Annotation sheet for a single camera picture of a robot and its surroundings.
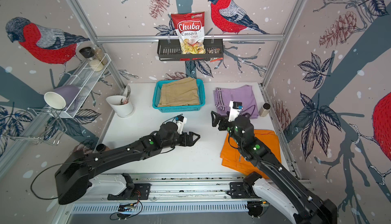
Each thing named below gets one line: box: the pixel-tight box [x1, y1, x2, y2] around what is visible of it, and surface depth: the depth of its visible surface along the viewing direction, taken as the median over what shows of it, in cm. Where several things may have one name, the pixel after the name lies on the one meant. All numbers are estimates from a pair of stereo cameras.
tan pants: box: [158, 76, 201, 107], surface depth 109 cm
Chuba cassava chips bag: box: [171, 11, 207, 55], surface depth 83 cm
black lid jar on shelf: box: [78, 46, 96, 60], surface depth 80 cm
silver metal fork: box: [125, 85, 131, 102], surface depth 103 cm
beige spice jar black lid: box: [259, 102, 271, 118], surface depth 97 cm
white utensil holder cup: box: [105, 95, 135, 119], surface depth 100 cm
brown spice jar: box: [95, 143, 110, 153], surface depth 80 cm
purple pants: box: [213, 84, 260, 119], surface depth 113 cm
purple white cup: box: [43, 85, 81, 110], surface depth 64 cm
